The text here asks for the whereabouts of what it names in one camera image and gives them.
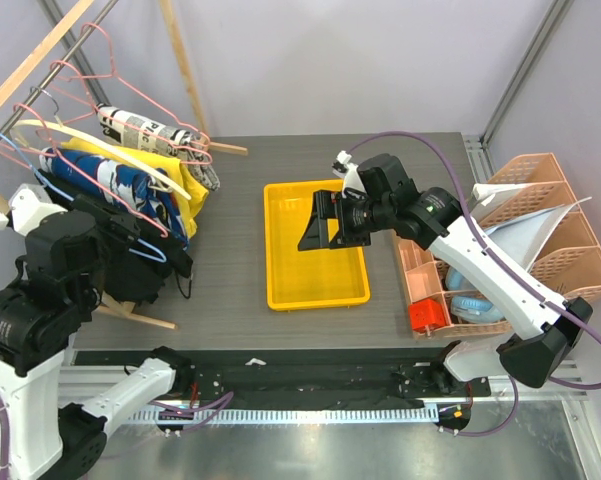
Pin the wooden clothes rack frame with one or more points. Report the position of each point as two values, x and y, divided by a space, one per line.
125 310

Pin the cream plastic hanger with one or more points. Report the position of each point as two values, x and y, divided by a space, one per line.
111 149

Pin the peach compartment desk organizer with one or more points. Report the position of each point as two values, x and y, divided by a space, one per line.
422 277

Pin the light blue headphones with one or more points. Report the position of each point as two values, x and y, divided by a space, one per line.
470 309

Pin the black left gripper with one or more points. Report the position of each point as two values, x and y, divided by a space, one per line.
119 227

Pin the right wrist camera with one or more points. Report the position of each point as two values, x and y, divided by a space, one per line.
347 170

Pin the orange cube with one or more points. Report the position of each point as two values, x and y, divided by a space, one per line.
427 316

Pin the black trousers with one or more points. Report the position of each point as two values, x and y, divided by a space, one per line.
133 278

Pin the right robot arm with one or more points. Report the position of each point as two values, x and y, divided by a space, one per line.
378 195

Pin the pink wire hanger with newsprint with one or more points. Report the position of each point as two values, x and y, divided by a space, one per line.
113 74

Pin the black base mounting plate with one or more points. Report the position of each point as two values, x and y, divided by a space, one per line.
319 379

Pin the blue white patterned garment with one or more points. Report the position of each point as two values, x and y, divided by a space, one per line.
133 185

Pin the empty pink wire hanger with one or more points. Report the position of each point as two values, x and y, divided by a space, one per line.
145 61

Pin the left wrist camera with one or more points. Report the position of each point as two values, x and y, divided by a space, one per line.
29 206

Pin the white papers in rack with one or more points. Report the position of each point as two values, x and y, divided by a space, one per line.
520 218

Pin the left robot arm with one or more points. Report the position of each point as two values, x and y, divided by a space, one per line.
60 283

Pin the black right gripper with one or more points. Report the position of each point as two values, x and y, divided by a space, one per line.
316 235

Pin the yellow plastic tray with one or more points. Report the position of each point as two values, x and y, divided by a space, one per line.
307 279

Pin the newspaper print trousers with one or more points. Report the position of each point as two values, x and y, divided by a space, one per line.
127 129

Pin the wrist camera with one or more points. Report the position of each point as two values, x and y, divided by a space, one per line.
347 170
29 206

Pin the peach file rack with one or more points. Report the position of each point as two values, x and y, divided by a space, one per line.
569 259

